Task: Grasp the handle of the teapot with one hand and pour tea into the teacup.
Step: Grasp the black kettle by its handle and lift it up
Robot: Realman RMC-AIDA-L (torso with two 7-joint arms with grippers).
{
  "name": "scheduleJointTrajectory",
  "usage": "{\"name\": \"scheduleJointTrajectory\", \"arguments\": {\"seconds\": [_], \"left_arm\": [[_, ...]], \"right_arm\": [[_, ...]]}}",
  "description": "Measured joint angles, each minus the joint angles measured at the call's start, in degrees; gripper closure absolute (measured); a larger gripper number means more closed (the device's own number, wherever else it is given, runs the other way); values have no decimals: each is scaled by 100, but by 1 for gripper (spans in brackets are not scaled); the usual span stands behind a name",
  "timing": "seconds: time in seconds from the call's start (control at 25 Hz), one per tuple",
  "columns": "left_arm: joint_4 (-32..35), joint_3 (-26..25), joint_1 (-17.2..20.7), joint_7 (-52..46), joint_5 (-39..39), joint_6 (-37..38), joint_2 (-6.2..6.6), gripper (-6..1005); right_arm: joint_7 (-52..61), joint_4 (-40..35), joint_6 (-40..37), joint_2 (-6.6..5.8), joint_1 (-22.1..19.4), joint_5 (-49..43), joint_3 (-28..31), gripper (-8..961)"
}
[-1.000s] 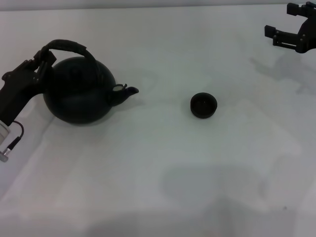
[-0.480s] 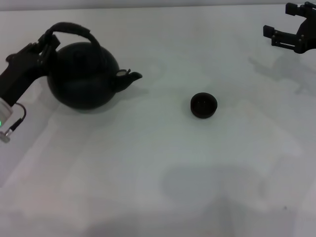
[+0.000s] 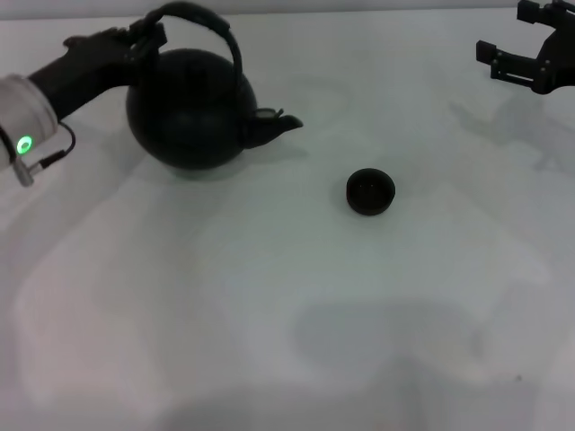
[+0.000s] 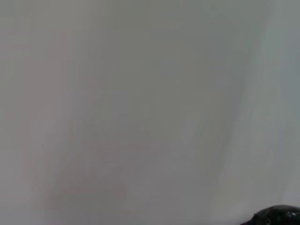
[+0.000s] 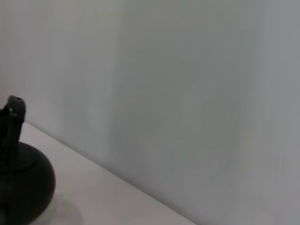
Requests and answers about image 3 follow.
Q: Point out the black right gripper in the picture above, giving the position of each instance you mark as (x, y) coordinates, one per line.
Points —
(559, 54)

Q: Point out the black round teapot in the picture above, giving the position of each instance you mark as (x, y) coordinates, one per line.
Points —
(193, 116)

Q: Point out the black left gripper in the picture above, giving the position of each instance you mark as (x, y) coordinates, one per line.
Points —
(85, 63)

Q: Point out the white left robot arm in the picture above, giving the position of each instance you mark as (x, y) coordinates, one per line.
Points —
(24, 121)

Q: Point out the small black teacup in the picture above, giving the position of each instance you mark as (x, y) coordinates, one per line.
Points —
(370, 193)

